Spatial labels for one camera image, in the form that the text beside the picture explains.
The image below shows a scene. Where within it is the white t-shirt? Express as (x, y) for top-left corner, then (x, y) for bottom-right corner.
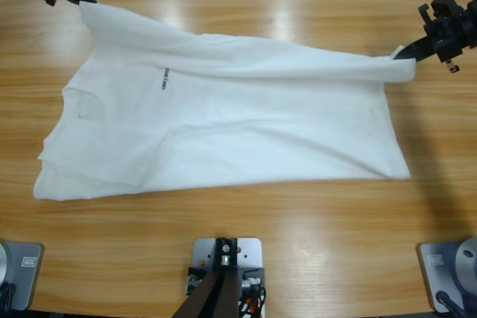
(32, 0), (417, 202)

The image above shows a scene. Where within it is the dark camera post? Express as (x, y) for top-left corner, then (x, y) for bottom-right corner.
(173, 236), (239, 318)

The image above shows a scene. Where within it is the black base power cable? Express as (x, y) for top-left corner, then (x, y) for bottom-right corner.
(0, 282), (18, 311)
(435, 290), (470, 318)

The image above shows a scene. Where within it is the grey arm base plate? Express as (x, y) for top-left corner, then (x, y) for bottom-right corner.
(0, 240), (45, 312)
(416, 235), (477, 314)

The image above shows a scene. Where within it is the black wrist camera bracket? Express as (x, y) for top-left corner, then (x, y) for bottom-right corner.
(417, 0), (467, 25)

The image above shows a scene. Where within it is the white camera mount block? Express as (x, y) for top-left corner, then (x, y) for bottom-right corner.
(186, 236), (268, 318)

